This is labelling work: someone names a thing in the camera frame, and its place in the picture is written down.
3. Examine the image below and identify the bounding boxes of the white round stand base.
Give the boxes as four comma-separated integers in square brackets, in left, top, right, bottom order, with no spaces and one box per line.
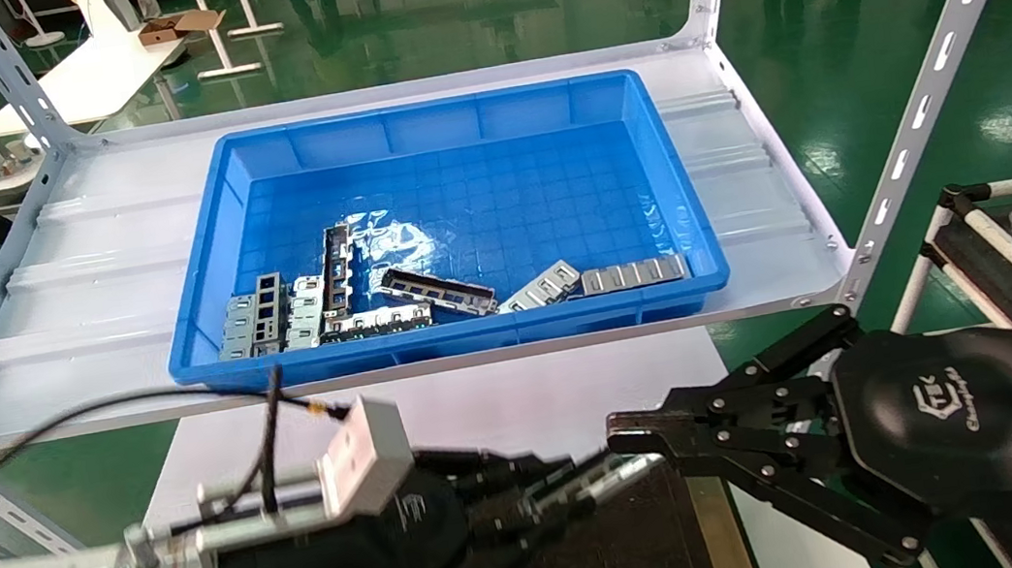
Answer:
[16,0,68,51]

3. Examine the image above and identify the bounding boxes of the small white cup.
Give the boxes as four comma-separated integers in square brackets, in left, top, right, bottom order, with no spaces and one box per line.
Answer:
[3,137,39,175]

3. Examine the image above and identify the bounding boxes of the white metal shelf rack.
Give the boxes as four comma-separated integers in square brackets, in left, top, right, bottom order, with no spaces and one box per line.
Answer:
[0,0,1012,567]

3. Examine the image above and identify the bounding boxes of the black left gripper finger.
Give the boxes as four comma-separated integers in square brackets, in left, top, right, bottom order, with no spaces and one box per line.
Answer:
[416,429,586,522]
[432,495,605,568]

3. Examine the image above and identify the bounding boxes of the long black camera cable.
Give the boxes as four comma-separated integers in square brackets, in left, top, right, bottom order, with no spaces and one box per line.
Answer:
[0,363,365,539]

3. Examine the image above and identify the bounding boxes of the black container brass edges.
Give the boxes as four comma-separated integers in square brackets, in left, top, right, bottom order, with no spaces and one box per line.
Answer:
[222,448,765,568]

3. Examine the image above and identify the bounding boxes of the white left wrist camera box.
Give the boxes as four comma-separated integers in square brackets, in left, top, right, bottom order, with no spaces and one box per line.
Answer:
[187,390,422,542]

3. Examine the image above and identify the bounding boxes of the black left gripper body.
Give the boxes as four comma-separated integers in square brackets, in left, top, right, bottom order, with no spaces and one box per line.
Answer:
[203,467,486,568]

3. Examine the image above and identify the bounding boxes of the silver stamped cage part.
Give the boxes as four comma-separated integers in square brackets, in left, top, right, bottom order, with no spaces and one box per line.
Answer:
[276,272,335,352]

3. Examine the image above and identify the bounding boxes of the short black camera cable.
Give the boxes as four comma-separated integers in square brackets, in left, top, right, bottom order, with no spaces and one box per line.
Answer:
[244,363,301,515]

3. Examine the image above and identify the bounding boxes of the long open metal cage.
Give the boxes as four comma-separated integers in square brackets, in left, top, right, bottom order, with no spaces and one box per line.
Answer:
[312,222,364,322]

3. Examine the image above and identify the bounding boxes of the clear plastic film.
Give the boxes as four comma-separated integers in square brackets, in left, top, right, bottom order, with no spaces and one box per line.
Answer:
[338,202,449,288]

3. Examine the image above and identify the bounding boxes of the long metal connector cage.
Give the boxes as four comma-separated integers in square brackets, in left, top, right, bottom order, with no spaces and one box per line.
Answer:
[525,447,674,519]

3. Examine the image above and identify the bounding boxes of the short silver cage part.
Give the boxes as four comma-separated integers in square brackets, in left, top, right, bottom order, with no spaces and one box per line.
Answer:
[493,258,586,316]

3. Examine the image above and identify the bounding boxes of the flat grey ribbed cage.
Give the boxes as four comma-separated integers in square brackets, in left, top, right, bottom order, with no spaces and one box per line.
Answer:
[579,252,693,297]

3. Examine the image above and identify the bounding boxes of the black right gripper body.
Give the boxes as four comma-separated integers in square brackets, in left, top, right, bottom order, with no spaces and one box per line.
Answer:
[826,315,1012,544]

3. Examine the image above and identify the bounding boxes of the open cardboard box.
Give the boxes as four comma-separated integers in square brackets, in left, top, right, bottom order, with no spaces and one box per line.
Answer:
[136,6,231,48]

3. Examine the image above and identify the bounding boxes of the blue plastic bin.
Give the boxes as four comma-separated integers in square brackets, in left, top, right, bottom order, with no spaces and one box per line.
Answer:
[138,60,737,399]

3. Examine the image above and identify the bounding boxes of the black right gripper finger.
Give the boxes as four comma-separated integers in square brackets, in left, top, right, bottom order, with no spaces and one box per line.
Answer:
[593,301,880,478]
[685,426,937,568]

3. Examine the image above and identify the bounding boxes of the grey cage part blue windows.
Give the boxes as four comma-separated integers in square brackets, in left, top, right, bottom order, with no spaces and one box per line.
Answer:
[213,293,264,363]
[247,271,296,349]

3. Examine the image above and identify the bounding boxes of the dark long metal cage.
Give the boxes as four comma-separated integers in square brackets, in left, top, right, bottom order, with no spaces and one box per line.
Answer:
[376,255,501,330]

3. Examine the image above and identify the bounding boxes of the large white table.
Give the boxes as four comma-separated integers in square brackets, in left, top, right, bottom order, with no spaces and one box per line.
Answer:
[0,23,197,139]

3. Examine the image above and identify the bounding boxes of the silver cage part with tabs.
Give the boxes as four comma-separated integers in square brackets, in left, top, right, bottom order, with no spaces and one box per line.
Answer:
[319,300,435,344]

